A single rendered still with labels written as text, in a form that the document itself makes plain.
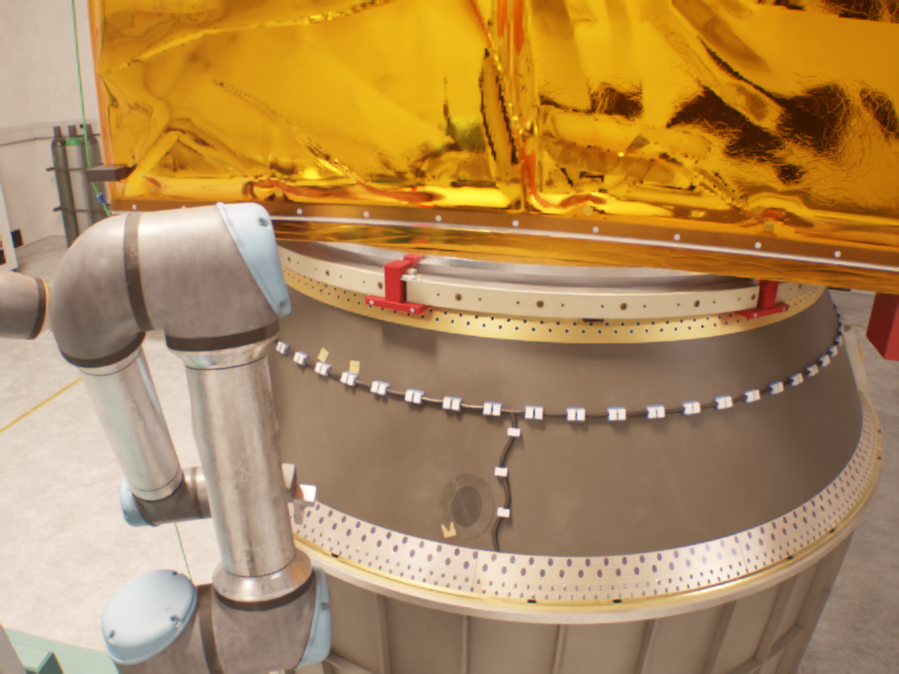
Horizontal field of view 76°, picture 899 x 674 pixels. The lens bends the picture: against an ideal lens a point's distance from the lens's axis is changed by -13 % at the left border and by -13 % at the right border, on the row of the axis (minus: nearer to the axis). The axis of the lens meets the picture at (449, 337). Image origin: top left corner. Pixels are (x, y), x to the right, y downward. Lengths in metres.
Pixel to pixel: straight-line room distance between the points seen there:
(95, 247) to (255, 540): 0.33
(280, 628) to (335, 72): 0.97
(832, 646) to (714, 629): 1.57
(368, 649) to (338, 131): 1.15
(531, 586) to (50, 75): 9.20
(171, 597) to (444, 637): 0.80
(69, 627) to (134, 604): 2.39
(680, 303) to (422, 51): 0.68
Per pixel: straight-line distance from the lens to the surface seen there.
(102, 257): 0.63
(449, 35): 1.24
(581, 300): 1.22
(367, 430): 1.37
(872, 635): 3.25
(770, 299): 1.42
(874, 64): 1.25
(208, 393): 0.66
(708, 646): 1.63
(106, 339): 0.67
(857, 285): 1.36
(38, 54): 9.94
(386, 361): 1.36
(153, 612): 0.78
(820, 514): 1.64
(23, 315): 1.04
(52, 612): 3.29
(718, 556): 1.43
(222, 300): 0.61
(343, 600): 1.55
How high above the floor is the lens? 2.11
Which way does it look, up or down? 23 degrees down
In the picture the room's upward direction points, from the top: straight up
